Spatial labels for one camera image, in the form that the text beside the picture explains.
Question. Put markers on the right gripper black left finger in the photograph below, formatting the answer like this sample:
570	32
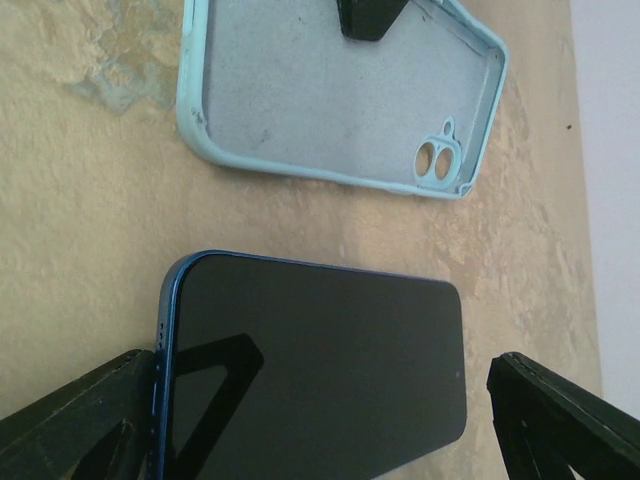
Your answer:
95	427

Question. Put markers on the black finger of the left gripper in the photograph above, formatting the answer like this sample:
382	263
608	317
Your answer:
368	20

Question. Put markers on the light blue phone case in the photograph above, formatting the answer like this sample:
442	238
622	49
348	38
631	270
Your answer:
278	87

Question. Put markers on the black smartphone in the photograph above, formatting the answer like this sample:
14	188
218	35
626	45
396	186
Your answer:
278	369

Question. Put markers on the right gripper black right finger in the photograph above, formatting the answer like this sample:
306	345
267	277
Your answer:
550	428

